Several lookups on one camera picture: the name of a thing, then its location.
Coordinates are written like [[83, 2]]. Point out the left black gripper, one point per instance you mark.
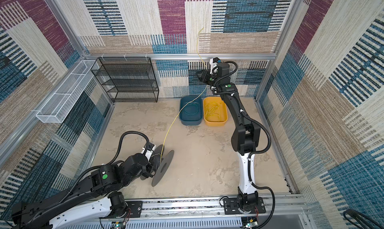
[[148, 173]]

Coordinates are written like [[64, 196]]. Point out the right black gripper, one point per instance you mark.
[[204, 76]]

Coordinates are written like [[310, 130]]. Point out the dark grey spool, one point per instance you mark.
[[164, 161]]

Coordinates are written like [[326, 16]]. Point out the teal plastic bin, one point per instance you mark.
[[192, 112]]

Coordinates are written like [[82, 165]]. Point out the yellow plastic bin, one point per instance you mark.
[[215, 112]]

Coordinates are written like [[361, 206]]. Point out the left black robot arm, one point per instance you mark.
[[95, 194]]

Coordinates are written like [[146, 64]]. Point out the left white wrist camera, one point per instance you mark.
[[148, 150]]

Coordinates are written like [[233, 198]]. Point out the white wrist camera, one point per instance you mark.
[[213, 64], [148, 150]]

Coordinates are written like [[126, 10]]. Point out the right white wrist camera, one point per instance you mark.
[[213, 64]]

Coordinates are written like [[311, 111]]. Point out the black wire shelf rack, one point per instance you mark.
[[127, 79]]

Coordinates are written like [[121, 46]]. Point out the white mesh wall basket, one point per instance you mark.
[[59, 105]]

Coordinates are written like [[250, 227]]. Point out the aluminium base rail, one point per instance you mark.
[[281, 211]]

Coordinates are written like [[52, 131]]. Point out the black cable loop corner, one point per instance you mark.
[[360, 221]]

